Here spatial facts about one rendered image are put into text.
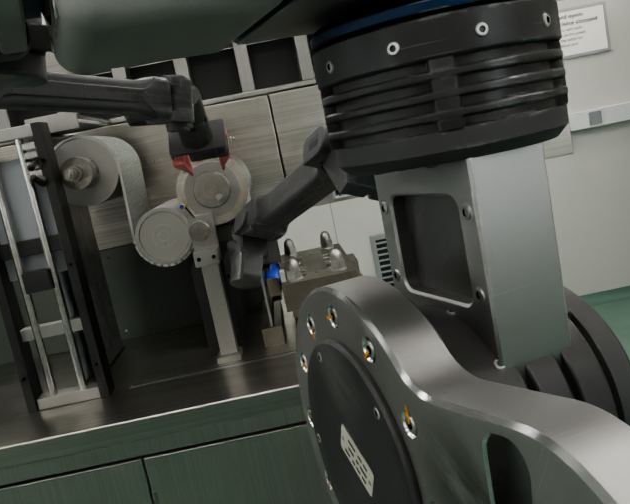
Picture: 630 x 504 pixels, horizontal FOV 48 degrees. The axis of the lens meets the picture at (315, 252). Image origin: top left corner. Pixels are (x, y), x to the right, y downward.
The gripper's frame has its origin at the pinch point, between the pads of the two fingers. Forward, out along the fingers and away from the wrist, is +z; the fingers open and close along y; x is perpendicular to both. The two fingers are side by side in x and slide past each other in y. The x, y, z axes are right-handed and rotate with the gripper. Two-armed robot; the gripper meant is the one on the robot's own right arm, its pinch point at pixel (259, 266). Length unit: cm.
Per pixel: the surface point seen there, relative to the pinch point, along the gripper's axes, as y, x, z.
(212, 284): -9.8, -3.8, -5.4
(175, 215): -14.6, 11.6, -8.9
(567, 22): 188, 183, 196
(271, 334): -0.4, -14.1, 3.8
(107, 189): -27.1, 18.8, -12.6
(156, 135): -19.6, 43.7, 9.9
